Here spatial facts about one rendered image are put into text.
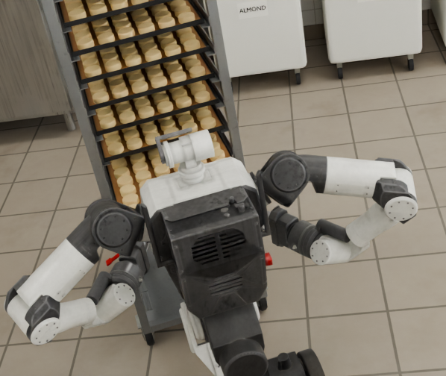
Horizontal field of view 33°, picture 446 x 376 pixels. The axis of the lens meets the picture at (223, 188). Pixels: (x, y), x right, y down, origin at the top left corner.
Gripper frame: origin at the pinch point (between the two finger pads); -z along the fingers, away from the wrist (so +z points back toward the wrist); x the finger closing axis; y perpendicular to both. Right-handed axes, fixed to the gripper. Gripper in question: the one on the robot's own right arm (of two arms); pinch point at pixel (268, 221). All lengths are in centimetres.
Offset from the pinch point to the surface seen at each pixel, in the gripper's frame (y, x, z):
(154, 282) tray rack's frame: -3, -63, -74
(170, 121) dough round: -13, 10, -53
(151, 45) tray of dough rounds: -13, 37, -54
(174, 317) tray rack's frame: 6, -63, -52
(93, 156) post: 16, 12, -57
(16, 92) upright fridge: -50, -44, -238
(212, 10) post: -23, 48, -34
